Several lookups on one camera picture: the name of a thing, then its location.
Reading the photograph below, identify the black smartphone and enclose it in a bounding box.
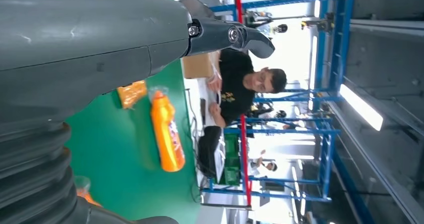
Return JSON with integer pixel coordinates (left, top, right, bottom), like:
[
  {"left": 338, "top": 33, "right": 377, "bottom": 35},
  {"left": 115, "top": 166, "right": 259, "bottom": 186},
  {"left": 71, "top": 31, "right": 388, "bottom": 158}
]
[{"left": 200, "top": 98, "right": 207, "bottom": 126}]

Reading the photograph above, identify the white table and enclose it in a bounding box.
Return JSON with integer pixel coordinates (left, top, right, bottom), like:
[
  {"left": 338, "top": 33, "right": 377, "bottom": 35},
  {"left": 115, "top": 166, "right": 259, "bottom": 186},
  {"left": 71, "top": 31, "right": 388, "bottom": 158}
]
[{"left": 183, "top": 77, "right": 229, "bottom": 204}]

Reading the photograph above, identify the brown cardboard box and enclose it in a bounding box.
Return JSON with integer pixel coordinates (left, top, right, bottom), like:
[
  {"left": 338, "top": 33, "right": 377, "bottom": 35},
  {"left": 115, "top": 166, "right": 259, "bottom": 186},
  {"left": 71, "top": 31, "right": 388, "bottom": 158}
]
[{"left": 182, "top": 51, "right": 222, "bottom": 80}]

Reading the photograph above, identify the person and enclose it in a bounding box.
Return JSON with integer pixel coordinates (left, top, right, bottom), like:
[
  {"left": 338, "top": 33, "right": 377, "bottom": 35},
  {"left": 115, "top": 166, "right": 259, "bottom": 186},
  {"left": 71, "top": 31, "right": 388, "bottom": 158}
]
[
  {"left": 206, "top": 48, "right": 288, "bottom": 129},
  {"left": 250, "top": 149, "right": 279, "bottom": 179}
]

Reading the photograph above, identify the black carry bag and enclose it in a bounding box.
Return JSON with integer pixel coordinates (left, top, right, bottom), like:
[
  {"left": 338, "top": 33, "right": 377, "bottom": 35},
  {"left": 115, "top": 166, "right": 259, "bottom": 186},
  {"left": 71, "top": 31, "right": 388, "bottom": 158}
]
[{"left": 197, "top": 125, "right": 223, "bottom": 180}]

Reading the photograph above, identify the green crate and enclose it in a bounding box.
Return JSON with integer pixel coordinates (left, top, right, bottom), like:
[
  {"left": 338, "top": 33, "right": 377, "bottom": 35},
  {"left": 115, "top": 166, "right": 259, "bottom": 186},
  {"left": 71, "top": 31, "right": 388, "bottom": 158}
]
[{"left": 224, "top": 133, "right": 242, "bottom": 186}]

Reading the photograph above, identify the printed paper sheet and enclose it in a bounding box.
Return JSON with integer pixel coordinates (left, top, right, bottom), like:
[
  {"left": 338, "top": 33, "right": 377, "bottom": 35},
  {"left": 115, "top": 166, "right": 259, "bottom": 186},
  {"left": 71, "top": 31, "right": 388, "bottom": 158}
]
[{"left": 213, "top": 139, "right": 227, "bottom": 185}]

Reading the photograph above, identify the red pole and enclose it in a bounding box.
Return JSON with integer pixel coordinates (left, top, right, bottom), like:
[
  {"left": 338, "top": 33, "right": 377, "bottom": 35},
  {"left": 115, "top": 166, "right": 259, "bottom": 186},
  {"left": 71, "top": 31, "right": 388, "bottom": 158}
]
[
  {"left": 239, "top": 114, "right": 253, "bottom": 207},
  {"left": 234, "top": 0, "right": 244, "bottom": 25}
]

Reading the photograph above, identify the yellow taped mat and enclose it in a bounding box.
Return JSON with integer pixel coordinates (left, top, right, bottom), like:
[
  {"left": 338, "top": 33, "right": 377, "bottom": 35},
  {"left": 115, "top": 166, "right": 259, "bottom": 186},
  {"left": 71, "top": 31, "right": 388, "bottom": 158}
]
[{"left": 116, "top": 80, "right": 149, "bottom": 110}]

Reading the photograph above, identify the blue metal rack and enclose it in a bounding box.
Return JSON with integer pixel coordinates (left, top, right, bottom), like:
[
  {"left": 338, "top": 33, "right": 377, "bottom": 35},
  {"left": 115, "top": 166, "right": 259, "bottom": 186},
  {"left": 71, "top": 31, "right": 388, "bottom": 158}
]
[
  {"left": 208, "top": 0, "right": 362, "bottom": 104},
  {"left": 201, "top": 115, "right": 342, "bottom": 204}
]

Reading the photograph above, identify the ceiling light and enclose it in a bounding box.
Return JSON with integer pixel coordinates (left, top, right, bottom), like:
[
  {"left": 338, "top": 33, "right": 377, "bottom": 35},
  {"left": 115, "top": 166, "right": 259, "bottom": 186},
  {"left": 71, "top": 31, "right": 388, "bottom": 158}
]
[{"left": 338, "top": 83, "right": 384, "bottom": 132}]

